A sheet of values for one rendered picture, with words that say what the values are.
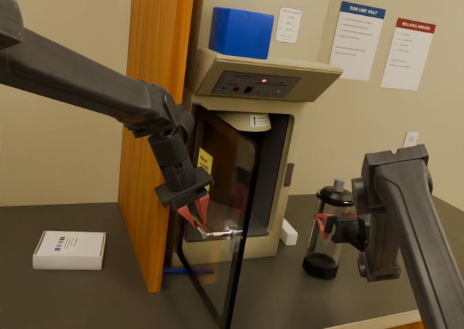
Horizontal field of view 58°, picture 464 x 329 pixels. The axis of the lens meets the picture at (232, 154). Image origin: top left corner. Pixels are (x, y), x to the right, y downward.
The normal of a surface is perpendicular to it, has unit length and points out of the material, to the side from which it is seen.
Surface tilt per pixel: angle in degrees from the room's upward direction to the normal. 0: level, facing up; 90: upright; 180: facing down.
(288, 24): 90
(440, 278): 39
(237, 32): 90
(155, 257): 90
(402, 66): 90
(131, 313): 0
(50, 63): 67
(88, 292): 0
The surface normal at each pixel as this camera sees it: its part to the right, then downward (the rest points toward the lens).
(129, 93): 0.93, -0.18
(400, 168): -0.25, -0.61
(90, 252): 0.15, -0.94
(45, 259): 0.19, 0.33
